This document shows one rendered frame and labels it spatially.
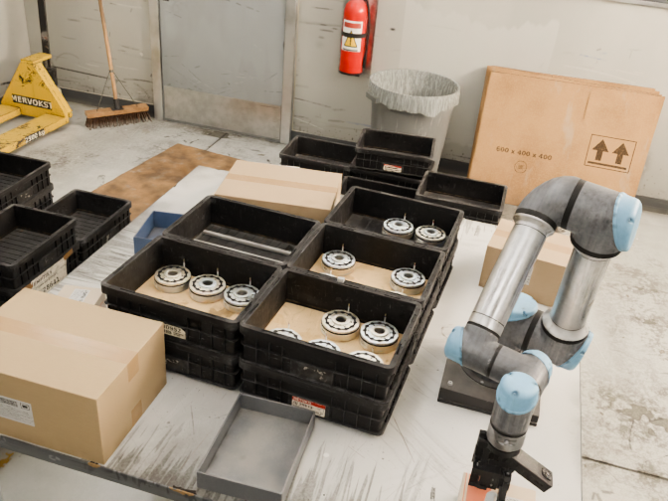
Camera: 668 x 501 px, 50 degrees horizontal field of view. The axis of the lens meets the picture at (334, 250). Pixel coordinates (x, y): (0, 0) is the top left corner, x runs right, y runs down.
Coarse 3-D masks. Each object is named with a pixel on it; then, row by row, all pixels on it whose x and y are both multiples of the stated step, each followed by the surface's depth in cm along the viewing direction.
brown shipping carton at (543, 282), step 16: (512, 224) 248; (496, 240) 237; (560, 240) 240; (496, 256) 233; (544, 256) 229; (560, 256) 230; (544, 272) 229; (560, 272) 227; (528, 288) 234; (544, 288) 232; (544, 304) 234
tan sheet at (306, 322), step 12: (288, 312) 197; (300, 312) 198; (312, 312) 198; (276, 324) 192; (300, 324) 193; (312, 324) 193; (360, 324) 195; (312, 336) 189; (324, 336) 189; (348, 348) 186; (360, 348) 186; (396, 348) 187; (384, 360) 183
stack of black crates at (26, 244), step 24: (0, 216) 279; (24, 216) 286; (48, 216) 283; (0, 240) 282; (24, 240) 283; (48, 240) 265; (72, 240) 282; (0, 264) 248; (24, 264) 256; (48, 264) 269; (72, 264) 286; (0, 288) 255
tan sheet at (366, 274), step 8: (320, 256) 224; (320, 264) 220; (360, 264) 222; (368, 264) 222; (352, 272) 218; (360, 272) 218; (368, 272) 218; (376, 272) 219; (384, 272) 219; (352, 280) 214; (360, 280) 214; (368, 280) 214; (376, 280) 215; (384, 280) 215; (384, 288) 211; (392, 288) 212; (416, 296) 209
